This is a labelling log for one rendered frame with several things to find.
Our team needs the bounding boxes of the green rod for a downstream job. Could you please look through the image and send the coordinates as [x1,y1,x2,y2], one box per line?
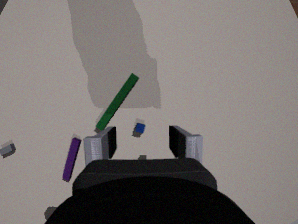
[95,73,139,131]

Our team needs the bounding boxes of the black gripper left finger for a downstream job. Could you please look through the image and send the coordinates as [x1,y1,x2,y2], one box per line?
[84,126,117,166]

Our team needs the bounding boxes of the small blue cube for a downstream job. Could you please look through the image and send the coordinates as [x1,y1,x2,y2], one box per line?
[136,123,145,133]

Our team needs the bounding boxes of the grey rectangular block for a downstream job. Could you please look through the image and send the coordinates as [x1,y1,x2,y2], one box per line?
[0,143,16,156]

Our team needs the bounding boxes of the purple rod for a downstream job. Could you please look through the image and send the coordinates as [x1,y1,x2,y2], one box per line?
[62,138,82,181]

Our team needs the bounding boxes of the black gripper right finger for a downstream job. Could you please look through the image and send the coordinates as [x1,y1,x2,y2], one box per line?
[169,125,203,164]

